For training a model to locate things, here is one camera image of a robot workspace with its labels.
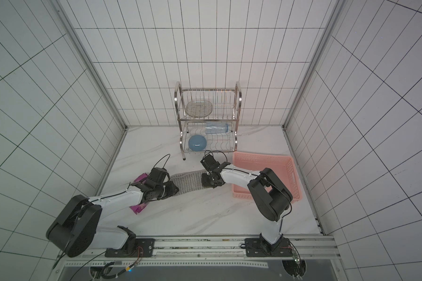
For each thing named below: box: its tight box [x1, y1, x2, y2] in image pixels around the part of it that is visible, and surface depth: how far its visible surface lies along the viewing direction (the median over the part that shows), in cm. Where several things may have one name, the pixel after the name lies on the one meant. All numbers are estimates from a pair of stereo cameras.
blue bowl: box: [188, 134, 207, 152], surface depth 105 cm
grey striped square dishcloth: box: [169, 169, 211, 197], surface depth 92 cm
